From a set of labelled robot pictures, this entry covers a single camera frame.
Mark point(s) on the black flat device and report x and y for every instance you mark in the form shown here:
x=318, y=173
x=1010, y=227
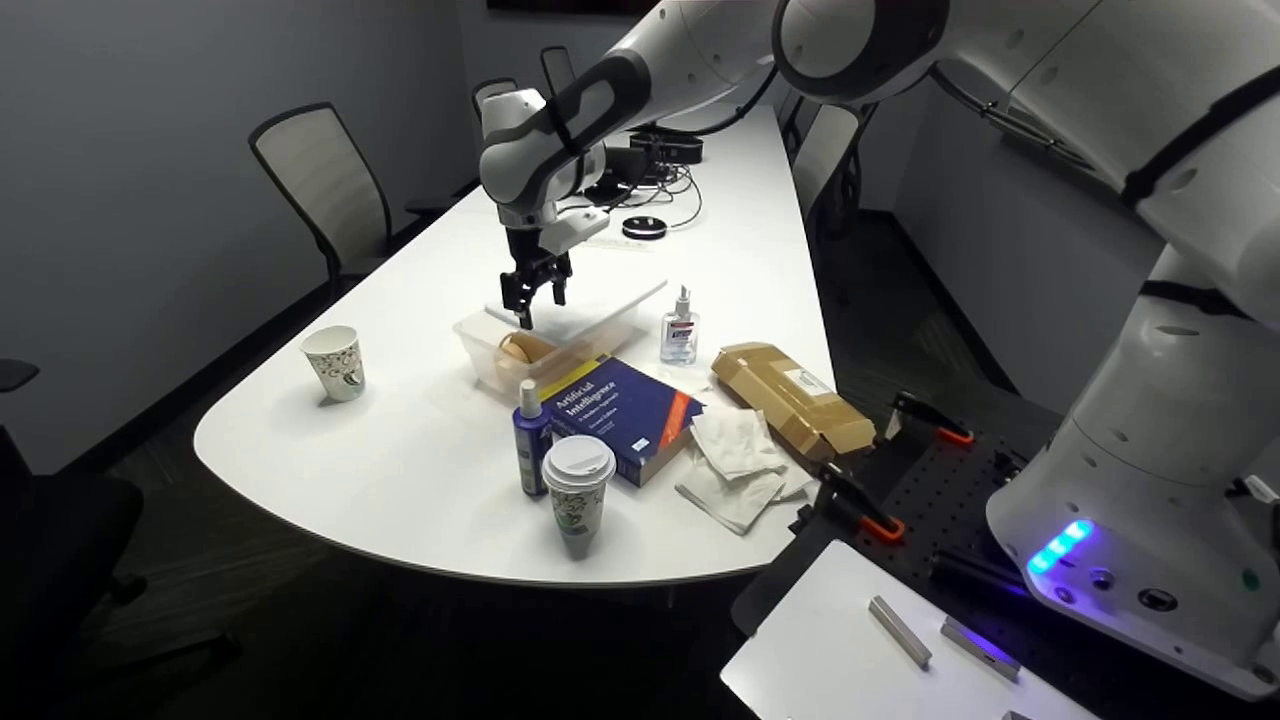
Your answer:
x=668, y=144

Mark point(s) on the brown round item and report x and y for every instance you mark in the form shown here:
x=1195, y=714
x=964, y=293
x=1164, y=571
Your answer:
x=522, y=350

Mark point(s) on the white paper napkin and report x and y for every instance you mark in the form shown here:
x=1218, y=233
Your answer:
x=730, y=502
x=737, y=442

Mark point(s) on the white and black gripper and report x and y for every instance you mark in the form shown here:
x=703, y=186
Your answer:
x=562, y=227

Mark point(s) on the black clamp with orange tips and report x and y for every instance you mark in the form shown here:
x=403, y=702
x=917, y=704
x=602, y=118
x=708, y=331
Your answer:
x=934, y=423
x=856, y=505

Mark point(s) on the blue book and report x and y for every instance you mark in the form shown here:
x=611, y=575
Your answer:
x=625, y=408

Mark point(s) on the clear plastic tote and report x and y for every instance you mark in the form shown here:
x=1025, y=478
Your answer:
x=486, y=350

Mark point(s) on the large mesh office chair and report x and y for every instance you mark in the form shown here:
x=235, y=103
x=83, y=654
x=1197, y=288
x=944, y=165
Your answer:
x=322, y=173

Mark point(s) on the black round puck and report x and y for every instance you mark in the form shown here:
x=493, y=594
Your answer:
x=645, y=227

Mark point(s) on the brown cardboard box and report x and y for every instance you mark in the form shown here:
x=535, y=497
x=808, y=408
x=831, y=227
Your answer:
x=794, y=396

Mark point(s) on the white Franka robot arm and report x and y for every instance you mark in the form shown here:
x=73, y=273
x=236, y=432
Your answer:
x=934, y=81

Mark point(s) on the white flat board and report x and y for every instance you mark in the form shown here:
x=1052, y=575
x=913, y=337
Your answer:
x=826, y=654

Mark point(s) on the coffee cup with white lid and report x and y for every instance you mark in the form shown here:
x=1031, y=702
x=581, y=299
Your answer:
x=577, y=497

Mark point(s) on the black perforated mounting board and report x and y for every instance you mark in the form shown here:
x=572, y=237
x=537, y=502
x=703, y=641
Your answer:
x=944, y=502

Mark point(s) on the wall whiteboard with tray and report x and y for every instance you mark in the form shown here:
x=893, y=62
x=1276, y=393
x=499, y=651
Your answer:
x=1025, y=126

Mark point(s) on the black desk phone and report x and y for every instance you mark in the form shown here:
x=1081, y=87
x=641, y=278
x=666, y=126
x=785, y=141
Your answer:
x=625, y=170

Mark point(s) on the blue spray bottle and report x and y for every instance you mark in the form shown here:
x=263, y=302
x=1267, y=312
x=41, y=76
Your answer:
x=530, y=446

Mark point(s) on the clear hand sanitizer bottle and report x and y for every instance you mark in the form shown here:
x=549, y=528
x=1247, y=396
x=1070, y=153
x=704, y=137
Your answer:
x=677, y=333

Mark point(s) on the open patterned paper cup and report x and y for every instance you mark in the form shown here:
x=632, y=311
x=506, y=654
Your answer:
x=336, y=362

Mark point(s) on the grey metal bar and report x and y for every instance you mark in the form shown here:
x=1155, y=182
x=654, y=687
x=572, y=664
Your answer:
x=982, y=651
x=901, y=632

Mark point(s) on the black padded chair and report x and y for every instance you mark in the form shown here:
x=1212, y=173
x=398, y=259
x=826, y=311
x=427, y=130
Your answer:
x=62, y=547

